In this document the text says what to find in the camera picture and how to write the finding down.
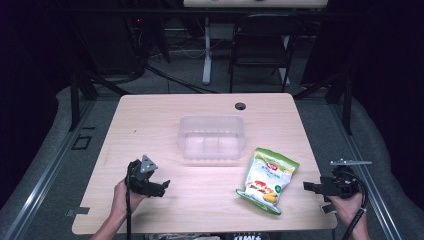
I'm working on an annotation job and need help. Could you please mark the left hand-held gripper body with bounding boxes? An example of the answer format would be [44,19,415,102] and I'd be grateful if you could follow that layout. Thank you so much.
[126,154,165,197]

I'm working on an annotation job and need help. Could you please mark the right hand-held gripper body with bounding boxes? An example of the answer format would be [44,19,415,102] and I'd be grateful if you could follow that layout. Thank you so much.
[319,158,373,200]

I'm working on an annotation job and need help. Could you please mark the white green snack bag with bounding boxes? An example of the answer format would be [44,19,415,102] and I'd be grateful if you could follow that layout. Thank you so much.
[235,147,301,216]

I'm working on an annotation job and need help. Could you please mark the clear plastic container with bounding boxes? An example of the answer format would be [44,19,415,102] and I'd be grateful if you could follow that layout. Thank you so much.
[176,114,247,161]

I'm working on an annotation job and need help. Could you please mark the person's right hand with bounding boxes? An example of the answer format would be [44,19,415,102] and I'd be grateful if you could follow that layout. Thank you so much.
[327,191,366,228]

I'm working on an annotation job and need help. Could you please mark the person's left hand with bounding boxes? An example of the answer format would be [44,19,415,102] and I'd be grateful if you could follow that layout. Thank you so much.
[111,179,148,218]

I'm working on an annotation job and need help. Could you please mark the grey tape piece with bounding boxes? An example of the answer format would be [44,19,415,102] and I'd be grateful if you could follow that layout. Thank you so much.
[321,203,338,215]
[65,206,91,218]

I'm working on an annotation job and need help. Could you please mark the black tape square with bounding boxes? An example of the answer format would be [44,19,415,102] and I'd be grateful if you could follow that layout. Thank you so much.
[71,134,93,151]

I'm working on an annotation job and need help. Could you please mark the black metal stand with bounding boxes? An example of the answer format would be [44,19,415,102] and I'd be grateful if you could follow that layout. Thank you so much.
[293,70,354,136]
[68,68,132,133]

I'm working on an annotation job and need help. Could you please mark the white desk leg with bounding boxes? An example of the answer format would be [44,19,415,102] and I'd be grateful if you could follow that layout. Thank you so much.
[202,17,213,86]

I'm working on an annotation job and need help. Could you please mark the black folding chair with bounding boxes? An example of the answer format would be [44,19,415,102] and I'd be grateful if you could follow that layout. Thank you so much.
[228,14,305,94]

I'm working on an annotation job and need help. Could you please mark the metal floor rail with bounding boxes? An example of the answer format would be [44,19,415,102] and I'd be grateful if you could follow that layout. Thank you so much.
[0,99,98,240]
[328,99,403,240]

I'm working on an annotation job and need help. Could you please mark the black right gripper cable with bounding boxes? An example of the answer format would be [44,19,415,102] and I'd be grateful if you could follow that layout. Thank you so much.
[341,170,370,240]

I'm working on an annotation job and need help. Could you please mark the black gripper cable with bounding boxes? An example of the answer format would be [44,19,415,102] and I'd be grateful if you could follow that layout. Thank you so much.
[124,164,133,240]
[341,170,370,240]

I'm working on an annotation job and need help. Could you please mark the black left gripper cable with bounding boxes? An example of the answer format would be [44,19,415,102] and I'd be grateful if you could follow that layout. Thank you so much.
[124,164,133,240]

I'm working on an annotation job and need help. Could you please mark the black floor cable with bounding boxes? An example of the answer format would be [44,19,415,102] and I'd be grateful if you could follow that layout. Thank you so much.
[145,64,219,95]

